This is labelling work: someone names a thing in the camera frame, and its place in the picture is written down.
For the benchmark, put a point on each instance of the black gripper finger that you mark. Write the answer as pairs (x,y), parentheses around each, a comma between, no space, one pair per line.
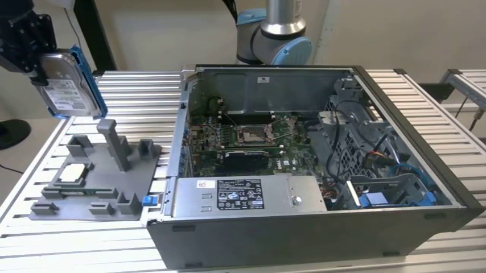
(38,76)

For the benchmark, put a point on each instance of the hard disk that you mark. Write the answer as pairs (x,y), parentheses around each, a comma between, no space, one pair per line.
(65,85)

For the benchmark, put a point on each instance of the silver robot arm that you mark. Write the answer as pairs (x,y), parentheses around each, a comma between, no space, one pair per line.
(281,34)

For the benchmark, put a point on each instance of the grey metal disk bay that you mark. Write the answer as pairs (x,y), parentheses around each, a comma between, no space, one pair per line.
(357,133)

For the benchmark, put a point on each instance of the installed blue disk carrier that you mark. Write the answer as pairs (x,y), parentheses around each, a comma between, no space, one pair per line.
(375,199)

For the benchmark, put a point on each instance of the black round stand base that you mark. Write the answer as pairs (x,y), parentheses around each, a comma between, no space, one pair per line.
(14,133)

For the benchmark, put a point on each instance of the silver CPU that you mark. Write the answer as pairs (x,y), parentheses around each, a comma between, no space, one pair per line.
(73,172)

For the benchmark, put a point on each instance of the grey plastic parts rack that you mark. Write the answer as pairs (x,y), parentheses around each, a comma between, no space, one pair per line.
(102,185)

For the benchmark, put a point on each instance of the green RAM stick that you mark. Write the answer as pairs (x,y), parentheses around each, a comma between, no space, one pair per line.
(89,192)

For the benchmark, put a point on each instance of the blue case latch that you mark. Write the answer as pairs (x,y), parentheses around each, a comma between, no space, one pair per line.
(149,200)

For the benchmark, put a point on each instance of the metal locking lever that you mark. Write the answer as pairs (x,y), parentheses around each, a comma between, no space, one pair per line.
(232,119)

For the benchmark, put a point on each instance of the black RAM slot bank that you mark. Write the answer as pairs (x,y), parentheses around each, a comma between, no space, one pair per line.
(248,116)

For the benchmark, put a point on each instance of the grey power supply unit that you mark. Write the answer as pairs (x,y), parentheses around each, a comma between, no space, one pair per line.
(190,199)

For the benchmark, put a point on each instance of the CPU socket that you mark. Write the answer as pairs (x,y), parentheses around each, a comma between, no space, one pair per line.
(254,135)

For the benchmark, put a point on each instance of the black graphics card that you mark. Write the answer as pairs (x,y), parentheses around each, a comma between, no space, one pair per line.
(245,162)

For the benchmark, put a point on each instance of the green motherboard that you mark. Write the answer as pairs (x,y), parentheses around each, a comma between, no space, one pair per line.
(293,142)

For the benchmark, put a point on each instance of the open black PC case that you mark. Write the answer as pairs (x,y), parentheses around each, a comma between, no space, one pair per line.
(266,244)

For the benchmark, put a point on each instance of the aluminium slat side table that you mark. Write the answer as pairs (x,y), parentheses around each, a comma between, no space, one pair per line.
(469,85)

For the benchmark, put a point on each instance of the black metal post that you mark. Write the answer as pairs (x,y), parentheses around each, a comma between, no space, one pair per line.
(95,34)

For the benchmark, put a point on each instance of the black table bracket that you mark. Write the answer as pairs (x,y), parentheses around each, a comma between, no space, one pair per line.
(437,91)

